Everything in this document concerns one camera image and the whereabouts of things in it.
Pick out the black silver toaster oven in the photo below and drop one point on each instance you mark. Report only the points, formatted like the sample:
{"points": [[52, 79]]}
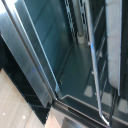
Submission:
{"points": [[50, 33]]}

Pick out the black oven door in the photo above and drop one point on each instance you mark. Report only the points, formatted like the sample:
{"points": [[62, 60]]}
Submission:
{"points": [[20, 83]]}

